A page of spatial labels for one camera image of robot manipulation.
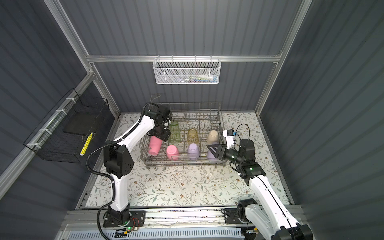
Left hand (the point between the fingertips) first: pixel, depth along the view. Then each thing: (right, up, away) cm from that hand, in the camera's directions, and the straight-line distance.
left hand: (162, 136), depth 91 cm
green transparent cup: (+8, +2, +3) cm, 9 cm away
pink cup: (-4, -5, 0) cm, 6 cm away
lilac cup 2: (+30, -12, -3) cm, 32 cm away
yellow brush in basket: (-31, -2, -22) cm, 38 cm away
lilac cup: (+19, -8, -7) cm, 22 cm away
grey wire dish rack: (+21, +6, +22) cm, 31 cm away
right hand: (+29, -5, -18) cm, 34 cm away
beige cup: (+32, -1, -1) cm, 32 cm away
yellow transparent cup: (+19, -1, +2) cm, 19 cm away
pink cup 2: (+8, -9, -9) cm, 14 cm away
